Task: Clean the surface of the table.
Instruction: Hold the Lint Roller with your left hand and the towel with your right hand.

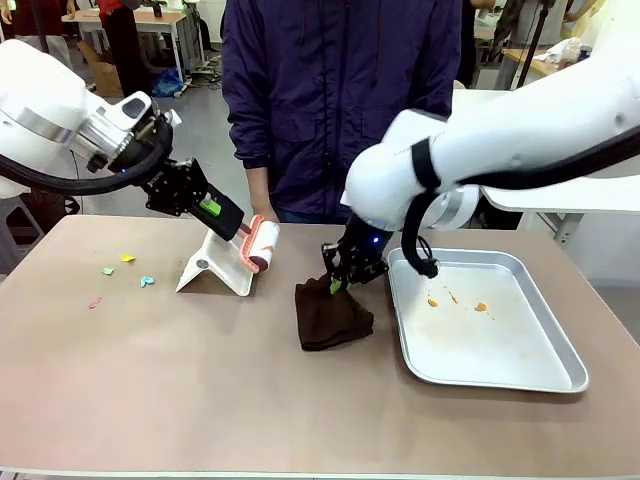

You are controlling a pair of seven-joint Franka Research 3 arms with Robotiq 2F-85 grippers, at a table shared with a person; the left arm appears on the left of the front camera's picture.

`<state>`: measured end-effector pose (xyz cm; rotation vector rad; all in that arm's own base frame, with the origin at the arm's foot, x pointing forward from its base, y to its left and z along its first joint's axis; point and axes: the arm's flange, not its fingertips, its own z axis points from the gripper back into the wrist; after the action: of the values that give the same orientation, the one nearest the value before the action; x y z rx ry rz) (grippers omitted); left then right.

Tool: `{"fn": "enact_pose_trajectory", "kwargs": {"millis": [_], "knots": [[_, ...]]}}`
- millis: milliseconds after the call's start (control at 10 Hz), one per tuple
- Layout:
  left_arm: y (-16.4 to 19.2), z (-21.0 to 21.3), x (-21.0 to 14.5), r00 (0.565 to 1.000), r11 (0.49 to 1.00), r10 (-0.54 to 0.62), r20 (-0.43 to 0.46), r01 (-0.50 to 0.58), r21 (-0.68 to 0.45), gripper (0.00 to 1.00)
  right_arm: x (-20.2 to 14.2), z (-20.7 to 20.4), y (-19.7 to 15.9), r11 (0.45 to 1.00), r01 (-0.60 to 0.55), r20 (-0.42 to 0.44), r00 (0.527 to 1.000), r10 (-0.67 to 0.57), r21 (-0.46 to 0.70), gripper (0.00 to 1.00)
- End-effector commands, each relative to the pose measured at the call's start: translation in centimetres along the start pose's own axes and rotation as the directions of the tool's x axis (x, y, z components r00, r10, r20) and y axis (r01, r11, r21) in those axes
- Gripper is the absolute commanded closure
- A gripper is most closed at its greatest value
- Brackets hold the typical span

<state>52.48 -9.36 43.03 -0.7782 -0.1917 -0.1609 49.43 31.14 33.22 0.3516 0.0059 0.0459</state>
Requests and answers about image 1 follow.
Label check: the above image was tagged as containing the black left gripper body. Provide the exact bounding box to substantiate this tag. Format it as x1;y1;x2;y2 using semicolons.
144;157;212;219

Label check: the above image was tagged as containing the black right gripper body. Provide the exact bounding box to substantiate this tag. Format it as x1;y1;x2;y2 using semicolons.
339;214;389;269

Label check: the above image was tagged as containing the dark brown cloth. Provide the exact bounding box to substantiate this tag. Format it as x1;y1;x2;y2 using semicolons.
294;276;375;353

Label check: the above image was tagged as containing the lint roller with pink frame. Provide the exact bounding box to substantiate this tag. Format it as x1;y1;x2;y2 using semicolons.
192;184;281;275

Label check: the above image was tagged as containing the person's right forearm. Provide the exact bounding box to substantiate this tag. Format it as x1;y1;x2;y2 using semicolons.
246;167;275;199

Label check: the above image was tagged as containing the person's right hand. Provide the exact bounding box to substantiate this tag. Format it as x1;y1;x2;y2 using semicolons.
249;195;279;224

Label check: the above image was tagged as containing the white folded plastic stand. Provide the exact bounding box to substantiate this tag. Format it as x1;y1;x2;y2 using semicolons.
174;228;257;298

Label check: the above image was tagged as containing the blue plastic bag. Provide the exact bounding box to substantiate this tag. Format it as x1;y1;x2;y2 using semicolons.
151;67;187;99

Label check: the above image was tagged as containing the brown cardboard box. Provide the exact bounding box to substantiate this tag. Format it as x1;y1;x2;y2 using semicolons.
76;39;124;99

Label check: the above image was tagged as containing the silver metal tray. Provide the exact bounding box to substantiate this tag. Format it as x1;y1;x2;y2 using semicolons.
385;247;590;395

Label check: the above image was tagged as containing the bystander in red top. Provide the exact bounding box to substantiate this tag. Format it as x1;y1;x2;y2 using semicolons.
96;0;154;97

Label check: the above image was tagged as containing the person's purple jacket torso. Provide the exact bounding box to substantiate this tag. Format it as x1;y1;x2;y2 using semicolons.
221;0;464;225

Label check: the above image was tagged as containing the orange-topped background table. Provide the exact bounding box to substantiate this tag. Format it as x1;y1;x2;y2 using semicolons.
61;8;189;84

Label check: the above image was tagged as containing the bystander in grey trousers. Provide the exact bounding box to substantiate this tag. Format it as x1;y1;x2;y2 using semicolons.
0;0;77;72

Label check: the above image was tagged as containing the wooden background bench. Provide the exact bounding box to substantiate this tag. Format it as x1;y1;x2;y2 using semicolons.
501;47;576;92

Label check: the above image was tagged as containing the black tripod pole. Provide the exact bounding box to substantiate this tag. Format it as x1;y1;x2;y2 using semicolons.
510;0;550;92

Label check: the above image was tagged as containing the white crumpled plastic bag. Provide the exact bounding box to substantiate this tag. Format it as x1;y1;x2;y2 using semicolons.
537;36;584;64

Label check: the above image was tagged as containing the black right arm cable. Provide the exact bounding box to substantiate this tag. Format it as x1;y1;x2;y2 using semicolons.
399;188;442;279

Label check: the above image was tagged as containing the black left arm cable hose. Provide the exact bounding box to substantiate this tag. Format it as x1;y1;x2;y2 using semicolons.
0;117;174;197

